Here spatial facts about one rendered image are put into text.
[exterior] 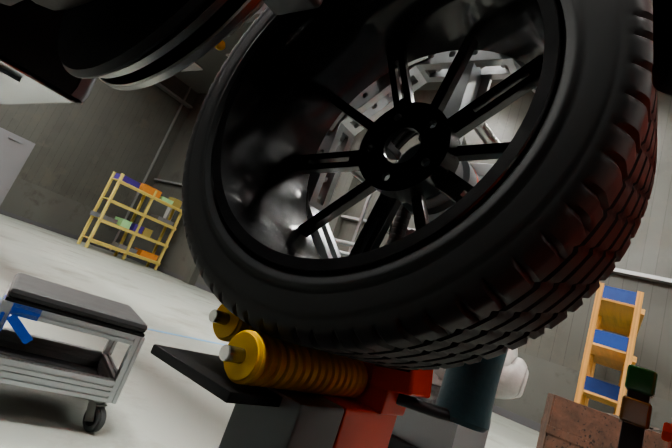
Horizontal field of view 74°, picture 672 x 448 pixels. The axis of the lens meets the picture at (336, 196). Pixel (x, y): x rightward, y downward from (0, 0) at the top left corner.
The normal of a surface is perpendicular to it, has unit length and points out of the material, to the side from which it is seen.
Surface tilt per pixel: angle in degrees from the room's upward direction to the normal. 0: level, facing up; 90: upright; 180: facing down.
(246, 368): 90
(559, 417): 90
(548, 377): 90
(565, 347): 90
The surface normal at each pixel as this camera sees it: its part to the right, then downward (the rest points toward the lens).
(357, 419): 0.77, 0.12
